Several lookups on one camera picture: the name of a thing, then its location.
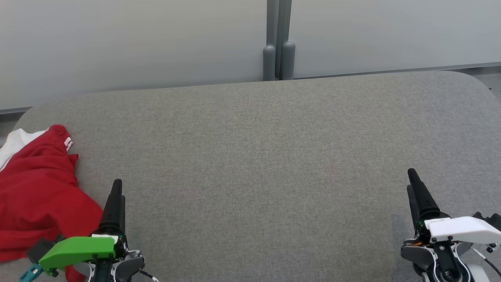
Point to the pale grey partition panel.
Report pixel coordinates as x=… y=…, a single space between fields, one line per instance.
x=129 y=43
x=391 y=31

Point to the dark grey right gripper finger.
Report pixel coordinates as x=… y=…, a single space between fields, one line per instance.
x=413 y=207
x=424 y=199

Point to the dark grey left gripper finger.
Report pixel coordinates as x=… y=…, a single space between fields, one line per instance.
x=123 y=215
x=113 y=211

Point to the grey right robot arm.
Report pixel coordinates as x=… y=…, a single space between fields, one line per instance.
x=446 y=270

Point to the grey rounded partition post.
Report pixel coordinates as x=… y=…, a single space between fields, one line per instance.
x=269 y=58
x=287 y=58

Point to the grey fabric sofa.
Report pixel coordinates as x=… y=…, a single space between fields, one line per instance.
x=254 y=156

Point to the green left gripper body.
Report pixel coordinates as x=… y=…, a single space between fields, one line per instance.
x=78 y=250

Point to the red and white t-shirt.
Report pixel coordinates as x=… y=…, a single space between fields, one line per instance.
x=35 y=188

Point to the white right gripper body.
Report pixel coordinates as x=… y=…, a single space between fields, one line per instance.
x=462 y=231

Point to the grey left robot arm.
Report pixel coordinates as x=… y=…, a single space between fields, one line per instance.
x=129 y=266

